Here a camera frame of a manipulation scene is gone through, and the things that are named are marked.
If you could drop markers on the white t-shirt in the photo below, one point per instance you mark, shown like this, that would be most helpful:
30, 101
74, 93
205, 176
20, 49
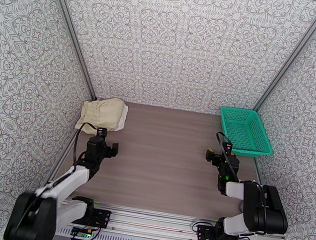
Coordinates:
122, 121

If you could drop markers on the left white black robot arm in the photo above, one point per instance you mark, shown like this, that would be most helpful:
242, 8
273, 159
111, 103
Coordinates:
68, 182

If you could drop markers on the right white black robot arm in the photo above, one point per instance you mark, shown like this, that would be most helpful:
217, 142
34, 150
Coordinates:
263, 208

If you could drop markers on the green plastic mesh basket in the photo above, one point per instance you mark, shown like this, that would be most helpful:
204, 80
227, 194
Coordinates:
245, 134

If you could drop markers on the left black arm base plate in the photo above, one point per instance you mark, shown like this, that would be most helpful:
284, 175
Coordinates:
103, 218

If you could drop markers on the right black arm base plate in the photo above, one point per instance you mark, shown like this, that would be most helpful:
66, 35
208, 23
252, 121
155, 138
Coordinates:
203, 234

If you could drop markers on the aluminium rail frame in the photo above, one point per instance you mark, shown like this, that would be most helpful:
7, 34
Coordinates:
154, 221

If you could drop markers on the aluminium corner post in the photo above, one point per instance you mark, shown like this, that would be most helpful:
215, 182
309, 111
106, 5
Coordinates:
292, 55
70, 30

